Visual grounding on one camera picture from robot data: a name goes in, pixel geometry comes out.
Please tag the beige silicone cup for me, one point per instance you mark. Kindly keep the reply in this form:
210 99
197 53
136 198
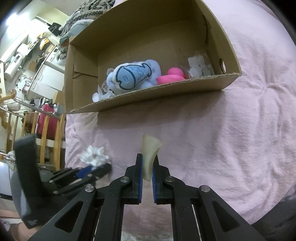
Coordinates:
150 148

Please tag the white soft toy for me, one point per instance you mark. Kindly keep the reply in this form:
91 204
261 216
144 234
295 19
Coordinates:
100 95

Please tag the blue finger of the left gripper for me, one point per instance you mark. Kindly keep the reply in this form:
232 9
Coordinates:
83 172
77 184

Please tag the clear plastic bag with label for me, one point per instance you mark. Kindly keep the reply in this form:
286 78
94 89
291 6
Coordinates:
200 66

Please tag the white kitchen cabinet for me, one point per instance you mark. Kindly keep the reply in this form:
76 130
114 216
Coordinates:
47 82

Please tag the light blue plush toy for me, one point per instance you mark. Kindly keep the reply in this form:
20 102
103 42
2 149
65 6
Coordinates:
133 76

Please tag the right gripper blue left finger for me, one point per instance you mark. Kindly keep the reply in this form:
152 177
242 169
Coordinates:
137 182

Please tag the person's left hand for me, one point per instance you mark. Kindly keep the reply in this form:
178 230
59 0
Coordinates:
16 226

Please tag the pink duvet cover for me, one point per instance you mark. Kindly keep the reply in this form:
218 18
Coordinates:
239 141

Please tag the pink rubber duck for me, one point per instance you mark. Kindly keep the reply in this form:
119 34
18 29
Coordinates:
174 74

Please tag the brown cardboard box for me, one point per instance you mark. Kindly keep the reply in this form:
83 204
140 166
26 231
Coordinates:
169 32

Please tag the blue cushion under blanket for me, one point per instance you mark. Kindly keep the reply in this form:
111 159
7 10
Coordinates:
74 30

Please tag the yellow wooden chair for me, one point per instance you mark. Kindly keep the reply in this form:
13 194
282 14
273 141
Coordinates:
39 117

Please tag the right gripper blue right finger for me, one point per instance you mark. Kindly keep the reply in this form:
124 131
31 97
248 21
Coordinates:
157 182

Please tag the patterned knit blanket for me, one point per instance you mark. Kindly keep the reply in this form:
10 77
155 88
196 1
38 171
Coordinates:
87 10

